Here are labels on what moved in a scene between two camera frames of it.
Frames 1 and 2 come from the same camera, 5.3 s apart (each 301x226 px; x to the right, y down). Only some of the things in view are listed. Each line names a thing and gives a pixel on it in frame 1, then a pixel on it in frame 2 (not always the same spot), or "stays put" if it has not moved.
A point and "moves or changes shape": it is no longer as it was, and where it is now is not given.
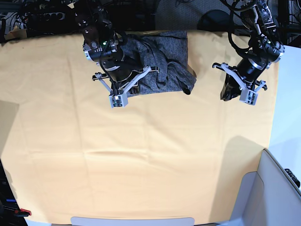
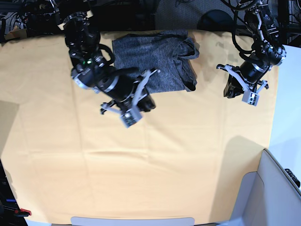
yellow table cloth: x=70 y=154 stays put
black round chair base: x=215 y=20 stays put
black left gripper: x=121 y=67 -> x=122 y=93
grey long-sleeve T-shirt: x=165 y=53 moves or changes shape
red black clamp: x=22 y=213 stays put
